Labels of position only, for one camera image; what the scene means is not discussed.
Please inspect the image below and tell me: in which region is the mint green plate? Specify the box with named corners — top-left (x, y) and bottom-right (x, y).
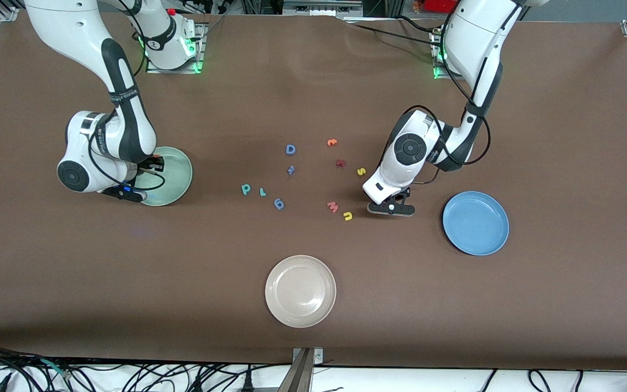
top-left (138, 146), bottom-right (193, 207)

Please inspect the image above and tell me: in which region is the thin black cable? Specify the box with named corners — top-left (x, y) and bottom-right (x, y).
top-left (395, 15), bottom-right (439, 34)
top-left (346, 22), bottom-right (442, 47)

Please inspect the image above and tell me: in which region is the blue plate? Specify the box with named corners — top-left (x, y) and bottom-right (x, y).
top-left (442, 191), bottom-right (510, 256)

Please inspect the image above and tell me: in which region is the beige plate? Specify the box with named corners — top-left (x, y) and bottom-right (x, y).
top-left (265, 255), bottom-right (337, 328)

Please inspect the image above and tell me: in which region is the teal cable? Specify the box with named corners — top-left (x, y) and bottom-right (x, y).
top-left (40, 358), bottom-right (69, 377)

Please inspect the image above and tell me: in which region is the grey power strip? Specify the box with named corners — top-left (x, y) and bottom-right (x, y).
top-left (284, 0), bottom-right (363, 17)

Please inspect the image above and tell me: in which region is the metal table edge bracket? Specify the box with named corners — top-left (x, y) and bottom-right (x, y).
top-left (278, 347), bottom-right (325, 392)

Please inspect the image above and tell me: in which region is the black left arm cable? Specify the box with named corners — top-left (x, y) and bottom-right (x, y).
top-left (401, 11), bottom-right (493, 186)

